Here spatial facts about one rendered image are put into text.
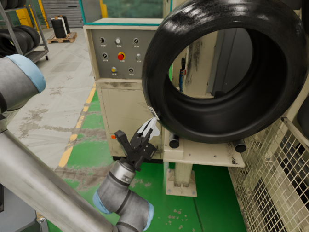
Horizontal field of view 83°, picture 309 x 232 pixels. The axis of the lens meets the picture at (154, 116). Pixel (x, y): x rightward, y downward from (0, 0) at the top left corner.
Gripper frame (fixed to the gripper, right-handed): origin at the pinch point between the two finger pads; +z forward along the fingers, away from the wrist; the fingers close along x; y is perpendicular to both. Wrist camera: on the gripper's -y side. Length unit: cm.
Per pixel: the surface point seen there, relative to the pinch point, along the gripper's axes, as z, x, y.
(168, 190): -33, -53, 88
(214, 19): 27.8, 21.5, -14.7
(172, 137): -0.8, -1.4, 14.6
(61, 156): -71, -143, 20
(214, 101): 27.9, -4.0, 28.5
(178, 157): -6.3, -0.5, 23.3
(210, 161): 0.1, 7.0, 34.7
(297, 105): 52, 17, 61
